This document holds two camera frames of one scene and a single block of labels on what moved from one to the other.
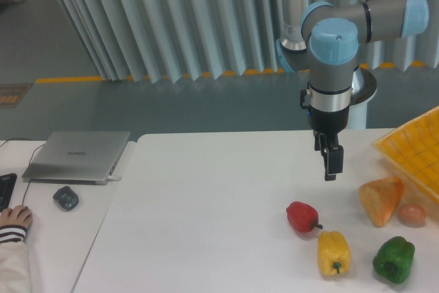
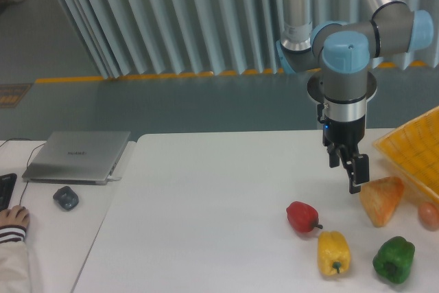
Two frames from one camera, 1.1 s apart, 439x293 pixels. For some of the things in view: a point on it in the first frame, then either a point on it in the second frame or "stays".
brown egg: x=412 y=215 → x=428 y=215
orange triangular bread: x=380 y=197 stays
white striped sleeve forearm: x=15 y=274 stays
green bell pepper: x=394 y=259 stays
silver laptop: x=87 y=158 stays
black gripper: x=330 y=124 → x=348 y=134
